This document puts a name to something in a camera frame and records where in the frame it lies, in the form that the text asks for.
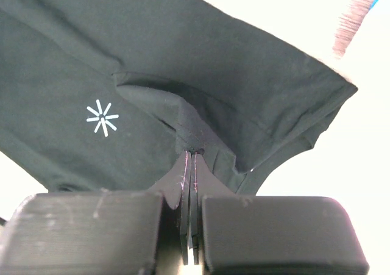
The pink folded t shirt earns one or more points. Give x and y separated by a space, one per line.
349 22

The black t shirt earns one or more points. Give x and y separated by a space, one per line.
108 93

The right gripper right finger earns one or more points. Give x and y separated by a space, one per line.
245 234

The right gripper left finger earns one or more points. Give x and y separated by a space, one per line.
102 232

